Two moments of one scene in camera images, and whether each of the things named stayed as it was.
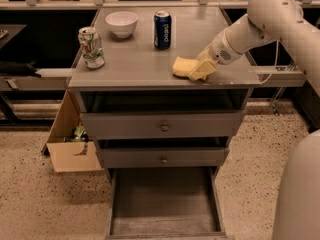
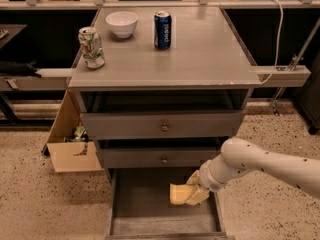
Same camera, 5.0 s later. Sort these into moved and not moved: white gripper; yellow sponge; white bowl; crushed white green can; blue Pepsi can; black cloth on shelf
Moved: yellow sponge; white gripper
Not moved: crushed white green can; blue Pepsi can; black cloth on shelf; white bowl
